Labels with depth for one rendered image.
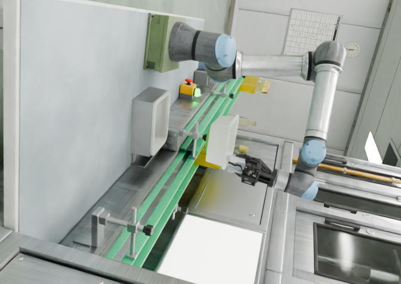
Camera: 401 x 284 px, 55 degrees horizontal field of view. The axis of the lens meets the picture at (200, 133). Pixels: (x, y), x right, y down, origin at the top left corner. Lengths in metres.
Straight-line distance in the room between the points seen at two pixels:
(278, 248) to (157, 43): 0.88
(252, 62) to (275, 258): 0.75
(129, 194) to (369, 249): 1.00
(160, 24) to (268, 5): 6.07
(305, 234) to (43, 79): 1.20
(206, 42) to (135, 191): 0.60
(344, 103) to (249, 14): 2.47
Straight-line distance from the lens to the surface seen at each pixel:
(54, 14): 0.94
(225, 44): 1.42
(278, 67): 1.55
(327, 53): 1.44
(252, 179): 1.41
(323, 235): 1.73
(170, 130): 1.61
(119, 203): 1.31
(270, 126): 7.96
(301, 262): 1.56
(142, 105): 1.40
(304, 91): 7.69
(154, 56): 1.44
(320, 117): 1.35
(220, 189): 1.78
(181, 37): 1.45
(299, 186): 1.42
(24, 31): 0.86
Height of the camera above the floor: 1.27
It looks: 11 degrees down
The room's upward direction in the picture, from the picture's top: 102 degrees clockwise
